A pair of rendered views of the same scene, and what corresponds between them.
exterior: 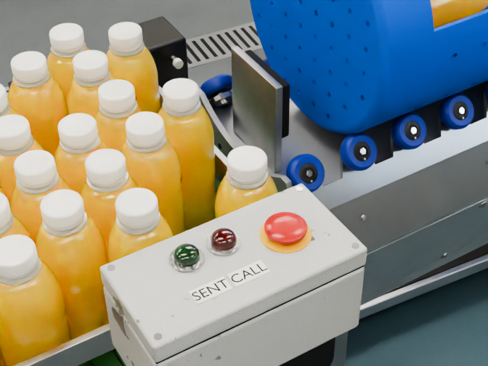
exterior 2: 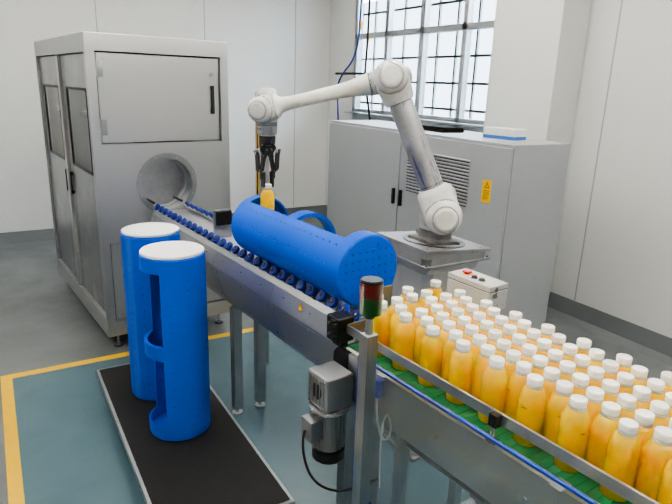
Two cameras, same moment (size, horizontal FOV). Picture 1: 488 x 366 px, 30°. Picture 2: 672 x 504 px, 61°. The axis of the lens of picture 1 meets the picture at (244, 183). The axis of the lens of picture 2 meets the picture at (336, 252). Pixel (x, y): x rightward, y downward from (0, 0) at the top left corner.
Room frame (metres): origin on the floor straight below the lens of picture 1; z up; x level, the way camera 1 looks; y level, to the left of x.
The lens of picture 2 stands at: (1.24, 1.94, 1.76)
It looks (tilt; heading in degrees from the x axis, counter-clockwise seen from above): 16 degrees down; 264
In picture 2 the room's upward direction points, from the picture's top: 2 degrees clockwise
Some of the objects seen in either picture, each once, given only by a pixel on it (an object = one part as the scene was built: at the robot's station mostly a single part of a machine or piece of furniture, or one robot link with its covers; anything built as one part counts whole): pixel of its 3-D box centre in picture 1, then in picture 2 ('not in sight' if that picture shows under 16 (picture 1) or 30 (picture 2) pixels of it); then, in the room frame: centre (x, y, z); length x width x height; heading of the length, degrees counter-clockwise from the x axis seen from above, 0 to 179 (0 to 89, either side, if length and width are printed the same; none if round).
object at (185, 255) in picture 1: (186, 254); not in sight; (0.52, 0.05, 1.11); 0.02 x 0.02 x 0.01
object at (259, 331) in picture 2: not in sight; (259, 355); (1.35, -0.96, 0.31); 0.06 x 0.06 x 0.63; 30
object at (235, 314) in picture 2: not in sight; (236, 361); (1.47, -0.89, 0.31); 0.06 x 0.06 x 0.63; 30
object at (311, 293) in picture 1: (235, 296); (476, 289); (0.53, 0.01, 1.05); 0.20 x 0.10 x 0.10; 120
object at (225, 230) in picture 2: not in sight; (223, 223); (1.55, -1.17, 1.00); 0.10 x 0.04 x 0.15; 30
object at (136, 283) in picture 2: not in sight; (155, 312); (1.89, -0.92, 0.59); 0.28 x 0.28 x 0.88
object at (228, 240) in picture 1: (223, 238); not in sight; (0.54, 0.02, 1.11); 0.02 x 0.02 x 0.01
